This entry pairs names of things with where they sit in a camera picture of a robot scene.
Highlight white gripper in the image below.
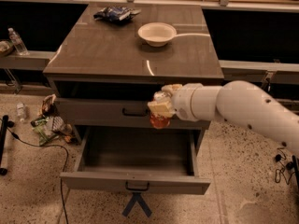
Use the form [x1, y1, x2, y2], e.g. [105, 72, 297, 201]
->
[148, 83, 202, 121]

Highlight red coke can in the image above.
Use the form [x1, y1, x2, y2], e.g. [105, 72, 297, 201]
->
[149, 91, 172, 130]

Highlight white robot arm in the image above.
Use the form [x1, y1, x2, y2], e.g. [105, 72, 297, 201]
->
[148, 80, 299, 156]

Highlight open grey middle drawer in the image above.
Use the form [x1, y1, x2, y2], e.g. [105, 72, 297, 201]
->
[61, 126, 210, 195]

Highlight grey drawer cabinet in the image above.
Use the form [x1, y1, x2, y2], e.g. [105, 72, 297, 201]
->
[44, 4, 223, 139]

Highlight white bowl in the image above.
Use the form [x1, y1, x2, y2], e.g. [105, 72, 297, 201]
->
[137, 22, 177, 47]

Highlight blue chip bag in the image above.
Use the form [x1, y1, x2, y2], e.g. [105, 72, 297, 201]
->
[93, 7, 141, 24]

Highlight brown snack bag on floor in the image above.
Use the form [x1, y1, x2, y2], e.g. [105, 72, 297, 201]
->
[40, 94, 57, 116]

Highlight green snack packets on floor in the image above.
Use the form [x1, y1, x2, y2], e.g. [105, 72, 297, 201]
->
[31, 116, 72, 146]

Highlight small water bottle on floor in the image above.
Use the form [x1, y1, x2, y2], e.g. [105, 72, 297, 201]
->
[16, 103, 27, 122]

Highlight clear water bottle on ledge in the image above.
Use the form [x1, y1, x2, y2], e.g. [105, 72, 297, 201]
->
[8, 28, 29, 55]

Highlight black stand left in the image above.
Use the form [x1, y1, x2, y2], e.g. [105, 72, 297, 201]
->
[0, 115, 14, 176]

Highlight bowl on left ledge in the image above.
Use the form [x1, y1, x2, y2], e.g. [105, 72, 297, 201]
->
[0, 40, 14, 57]

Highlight black drawer handle upper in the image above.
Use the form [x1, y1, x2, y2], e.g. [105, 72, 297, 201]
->
[121, 108, 149, 117]

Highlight black drawer handle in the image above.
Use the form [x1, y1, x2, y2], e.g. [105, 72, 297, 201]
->
[121, 108, 149, 117]
[125, 181, 150, 192]

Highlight black drawer handle middle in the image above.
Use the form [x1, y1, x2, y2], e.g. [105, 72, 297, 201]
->
[125, 181, 150, 192]

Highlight black power adapter with cable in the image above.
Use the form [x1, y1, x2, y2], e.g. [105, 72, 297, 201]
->
[274, 147, 299, 187]

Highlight black cable on left floor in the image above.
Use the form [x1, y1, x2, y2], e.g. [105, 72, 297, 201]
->
[0, 117, 71, 224]

